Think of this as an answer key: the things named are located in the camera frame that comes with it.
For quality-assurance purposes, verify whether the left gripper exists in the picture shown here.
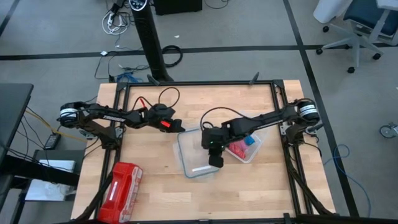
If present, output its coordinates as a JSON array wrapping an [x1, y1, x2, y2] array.
[[147, 104, 187, 133]]

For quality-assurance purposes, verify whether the pink soft object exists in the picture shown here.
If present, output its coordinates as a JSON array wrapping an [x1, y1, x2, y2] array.
[[228, 143, 245, 159]]

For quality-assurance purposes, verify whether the pink bandage roll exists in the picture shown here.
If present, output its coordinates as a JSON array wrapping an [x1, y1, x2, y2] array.
[[234, 140, 249, 153]]

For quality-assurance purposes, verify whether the clear lid teal seal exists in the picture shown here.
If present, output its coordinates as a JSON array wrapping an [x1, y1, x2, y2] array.
[[176, 128, 222, 179]]

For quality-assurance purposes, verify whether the clear plastic container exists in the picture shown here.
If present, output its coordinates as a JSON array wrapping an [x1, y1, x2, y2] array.
[[225, 110, 269, 164]]

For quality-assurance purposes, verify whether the red tool case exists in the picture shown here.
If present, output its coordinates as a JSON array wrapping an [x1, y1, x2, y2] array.
[[98, 161, 144, 224]]

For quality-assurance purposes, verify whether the black tower fan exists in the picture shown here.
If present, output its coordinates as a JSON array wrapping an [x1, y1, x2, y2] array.
[[128, 0, 171, 82]]

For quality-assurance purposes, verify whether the black cabinet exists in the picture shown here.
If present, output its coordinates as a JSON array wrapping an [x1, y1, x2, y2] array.
[[154, 0, 203, 16]]

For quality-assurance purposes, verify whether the black power adapter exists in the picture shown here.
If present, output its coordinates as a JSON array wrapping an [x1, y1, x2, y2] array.
[[43, 133, 62, 151]]

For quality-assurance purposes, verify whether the white flat device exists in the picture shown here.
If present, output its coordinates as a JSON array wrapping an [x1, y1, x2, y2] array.
[[39, 159, 76, 174]]

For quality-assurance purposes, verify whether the white plastic sheet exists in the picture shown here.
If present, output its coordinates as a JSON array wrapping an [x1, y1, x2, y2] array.
[[24, 179, 78, 202]]

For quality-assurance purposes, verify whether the black desk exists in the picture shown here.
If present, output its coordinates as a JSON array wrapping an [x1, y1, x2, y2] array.
[[0, 83, 34, 162]]

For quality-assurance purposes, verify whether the grey caster wheel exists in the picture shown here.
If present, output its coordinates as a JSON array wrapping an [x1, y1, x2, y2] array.
[[379, 122, 398, 139]]

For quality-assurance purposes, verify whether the white blue office chair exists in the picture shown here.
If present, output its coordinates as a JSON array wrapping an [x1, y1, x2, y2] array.
[[312, 0, 398, 75]]

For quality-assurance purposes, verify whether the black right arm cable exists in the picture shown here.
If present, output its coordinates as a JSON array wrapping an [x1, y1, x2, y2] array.
[[200, 106, 251, 131]]

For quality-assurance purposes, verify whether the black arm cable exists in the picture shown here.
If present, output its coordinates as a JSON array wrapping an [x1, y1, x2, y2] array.
[[132, 86, 182, 113], [200, 106, 251, 131]]

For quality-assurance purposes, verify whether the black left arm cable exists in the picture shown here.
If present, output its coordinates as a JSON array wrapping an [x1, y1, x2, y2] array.
[[132, 86, 182, 113]]

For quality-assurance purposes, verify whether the black aluminium table frame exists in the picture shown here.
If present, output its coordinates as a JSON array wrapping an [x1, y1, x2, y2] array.
[[71, 71, 340, 224]]

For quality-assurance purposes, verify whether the blue cable bundle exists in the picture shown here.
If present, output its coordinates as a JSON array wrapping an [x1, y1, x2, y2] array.
[[115, 72, 141, 83]]

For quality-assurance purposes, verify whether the black coiled floor cable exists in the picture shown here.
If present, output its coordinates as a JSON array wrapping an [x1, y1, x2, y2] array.
[[160, 45, 184, 68]]

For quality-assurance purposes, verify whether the long blue floor cable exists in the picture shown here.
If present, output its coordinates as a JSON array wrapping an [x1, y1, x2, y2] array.
[[322, 144, 373, 218]]

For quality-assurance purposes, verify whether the white power strip with cables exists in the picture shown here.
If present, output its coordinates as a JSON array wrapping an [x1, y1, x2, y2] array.
[[101, 11, 131, 36]]

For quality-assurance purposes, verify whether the yellow cable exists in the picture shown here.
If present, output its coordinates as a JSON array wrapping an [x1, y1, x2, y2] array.
[[24, 108, 88, 144]]

